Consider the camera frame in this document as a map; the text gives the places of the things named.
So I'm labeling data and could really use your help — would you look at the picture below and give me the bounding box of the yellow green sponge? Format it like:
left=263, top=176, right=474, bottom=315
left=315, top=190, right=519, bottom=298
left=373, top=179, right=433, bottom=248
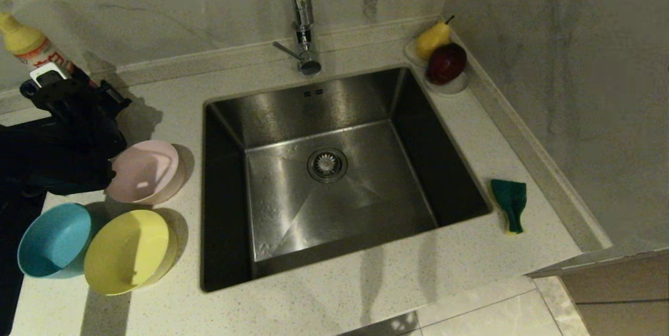
left=490, top=179, right=527, bottom=235

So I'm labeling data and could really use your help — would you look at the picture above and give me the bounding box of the pink plastic bowl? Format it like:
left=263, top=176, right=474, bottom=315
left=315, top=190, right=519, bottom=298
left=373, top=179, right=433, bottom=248
left=106, top=140, right=187, bottom=205

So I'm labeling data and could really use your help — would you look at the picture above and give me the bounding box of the yellow plastic bowl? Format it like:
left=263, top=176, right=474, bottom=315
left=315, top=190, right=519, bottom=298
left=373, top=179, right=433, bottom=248
left=84, top=210, right=178, bottom=295

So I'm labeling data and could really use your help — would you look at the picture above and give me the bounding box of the stainless steel sink basin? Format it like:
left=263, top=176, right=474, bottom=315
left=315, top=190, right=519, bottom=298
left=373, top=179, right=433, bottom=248
left=200, top=66, right=493, bottom=293

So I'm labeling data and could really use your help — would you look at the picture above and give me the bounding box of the yellow pear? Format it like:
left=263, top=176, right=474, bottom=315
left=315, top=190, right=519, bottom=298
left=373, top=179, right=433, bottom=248
left=416, top=16, right=454, bottom=61

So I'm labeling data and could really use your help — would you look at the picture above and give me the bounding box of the blue plastic bowl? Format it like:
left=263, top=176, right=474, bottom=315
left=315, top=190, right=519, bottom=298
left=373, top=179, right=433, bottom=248
left=17, top=203, right=95, bottom=279

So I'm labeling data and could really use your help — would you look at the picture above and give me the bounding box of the yellow dish soap bottle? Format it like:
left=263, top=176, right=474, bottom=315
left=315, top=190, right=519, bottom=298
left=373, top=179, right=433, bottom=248
left=0, top=12, right=71, bottom=78

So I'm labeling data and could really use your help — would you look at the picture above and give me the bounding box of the round metal drain strainer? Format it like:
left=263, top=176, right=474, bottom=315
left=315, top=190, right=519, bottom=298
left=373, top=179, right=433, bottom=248
left=307, top=148, right=349, bottom=184

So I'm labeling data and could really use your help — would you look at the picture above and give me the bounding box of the chrome faucet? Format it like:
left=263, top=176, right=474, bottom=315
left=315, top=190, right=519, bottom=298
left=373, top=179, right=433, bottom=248
left=273, top=0, right=322, bottom=76

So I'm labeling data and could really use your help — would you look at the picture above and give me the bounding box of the dark red apple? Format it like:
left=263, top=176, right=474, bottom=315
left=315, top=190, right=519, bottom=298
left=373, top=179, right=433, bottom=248
left=426, top=43, right=467, bottom=86

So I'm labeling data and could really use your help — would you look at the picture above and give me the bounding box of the black induction cooktop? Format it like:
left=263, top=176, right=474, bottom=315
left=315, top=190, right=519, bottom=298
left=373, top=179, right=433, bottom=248
left=0, top=190, right=47, bottom=336

